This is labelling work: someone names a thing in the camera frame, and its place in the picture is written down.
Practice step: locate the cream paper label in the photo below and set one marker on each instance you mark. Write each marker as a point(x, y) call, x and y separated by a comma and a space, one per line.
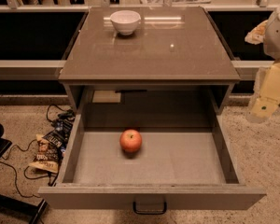
point(106, 97)

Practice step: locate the black drawer handle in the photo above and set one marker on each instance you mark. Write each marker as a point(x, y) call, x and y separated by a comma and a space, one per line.
point(147, 209)

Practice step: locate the orange snack bag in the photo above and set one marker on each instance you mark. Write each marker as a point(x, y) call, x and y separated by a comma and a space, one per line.
point(46, 157)

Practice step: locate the open grey top drawer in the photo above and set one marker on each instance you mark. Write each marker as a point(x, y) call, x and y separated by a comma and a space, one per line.
point(190, 169)

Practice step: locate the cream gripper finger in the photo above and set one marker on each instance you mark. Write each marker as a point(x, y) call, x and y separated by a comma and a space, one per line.
point(266, 97)
point(256, 35)

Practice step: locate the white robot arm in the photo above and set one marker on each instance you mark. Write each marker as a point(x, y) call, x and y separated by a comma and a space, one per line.
point(271, 41)

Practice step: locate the dark snack bag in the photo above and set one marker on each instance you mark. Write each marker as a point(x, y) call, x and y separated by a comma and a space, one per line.
point(59, 136)

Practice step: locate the grey cabinet with counter top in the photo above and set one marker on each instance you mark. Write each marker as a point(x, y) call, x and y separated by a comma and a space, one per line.
point(171, 72)

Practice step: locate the white ceramic bowl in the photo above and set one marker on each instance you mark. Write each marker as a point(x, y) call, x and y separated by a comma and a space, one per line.
point(125, 22)

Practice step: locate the red apple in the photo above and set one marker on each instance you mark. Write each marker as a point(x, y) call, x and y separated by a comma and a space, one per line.
point(130, 140)

